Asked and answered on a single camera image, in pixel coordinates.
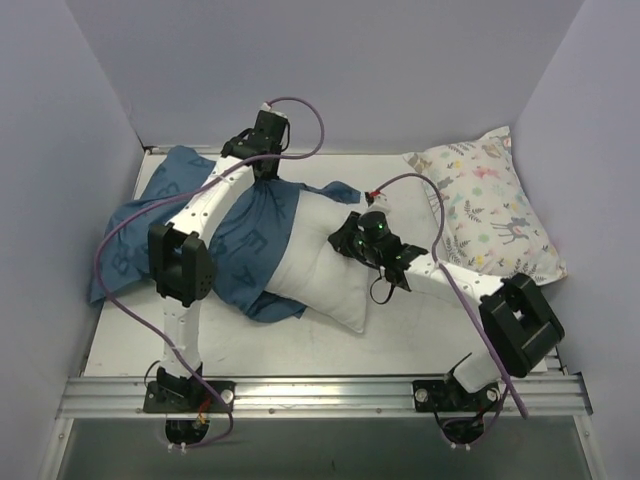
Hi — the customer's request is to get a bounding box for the white pillow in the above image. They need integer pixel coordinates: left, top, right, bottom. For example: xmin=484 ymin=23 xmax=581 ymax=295
xmin=266 ymin=191 xmax=369 ymax=334

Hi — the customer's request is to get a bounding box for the blue letter-print pillowcase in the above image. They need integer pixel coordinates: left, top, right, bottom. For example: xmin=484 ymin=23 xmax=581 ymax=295
xmin=100 ymin=146 xmax=361 ymax=323

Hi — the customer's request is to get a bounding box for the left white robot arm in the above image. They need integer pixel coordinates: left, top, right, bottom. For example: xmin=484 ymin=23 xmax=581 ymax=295
xmin=148 ymin=103 xmax=289 ymax=411

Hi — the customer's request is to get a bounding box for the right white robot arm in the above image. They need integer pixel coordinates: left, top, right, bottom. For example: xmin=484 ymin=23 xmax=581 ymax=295
xmin=328 ymin=211 xmax=565 ymax=409

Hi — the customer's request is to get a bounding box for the floral deer-print pillow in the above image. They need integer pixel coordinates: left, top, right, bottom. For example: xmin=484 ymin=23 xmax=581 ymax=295
xmin=403 ymin=126 xmax=568 ymax=285

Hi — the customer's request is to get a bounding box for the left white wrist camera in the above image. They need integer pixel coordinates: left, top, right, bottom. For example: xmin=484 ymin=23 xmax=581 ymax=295
xmin=260 ymin=102 xmax=287 ymax=118

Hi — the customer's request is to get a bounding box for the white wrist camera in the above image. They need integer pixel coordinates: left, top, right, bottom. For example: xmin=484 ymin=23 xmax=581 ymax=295
xmin=365 ymin=191 xmax=391 ymax=215
xmin=260 ymin=102 xmax=287 ymax=118

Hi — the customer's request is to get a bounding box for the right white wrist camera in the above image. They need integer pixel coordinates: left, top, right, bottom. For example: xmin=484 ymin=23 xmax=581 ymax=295
xmin=365 ymin=191 xmax=391 ymax=215

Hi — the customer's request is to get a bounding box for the rear aluminium rail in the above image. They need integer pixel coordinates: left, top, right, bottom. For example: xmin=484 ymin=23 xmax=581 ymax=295
xmin=144 ymin=145 xmax=222 ymax=155

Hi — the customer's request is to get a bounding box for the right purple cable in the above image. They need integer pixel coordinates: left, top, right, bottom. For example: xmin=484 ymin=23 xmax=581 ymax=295
xmin=369 ymin=172 xmax=529 ymax=419

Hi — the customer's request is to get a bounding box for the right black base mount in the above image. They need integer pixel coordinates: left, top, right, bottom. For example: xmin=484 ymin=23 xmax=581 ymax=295
xmin=412 ymin=380 xmax=477 ymax=413

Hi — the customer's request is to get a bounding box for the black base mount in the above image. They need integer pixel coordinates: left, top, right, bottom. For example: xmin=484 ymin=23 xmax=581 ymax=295
xmin=412 ymin=380 xmax=477 ymax=413
xmin=142 ymin=380 xmax=236 ymax=414

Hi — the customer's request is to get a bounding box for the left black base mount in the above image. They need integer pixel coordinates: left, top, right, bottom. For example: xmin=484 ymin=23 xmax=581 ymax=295
xmin=142 ymin=380 xmax=236 ymax=414

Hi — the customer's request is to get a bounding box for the front aluminium rail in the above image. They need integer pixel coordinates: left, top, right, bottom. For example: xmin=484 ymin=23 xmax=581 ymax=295
xmin=58 ymin=374 xmax=593 ymax=419

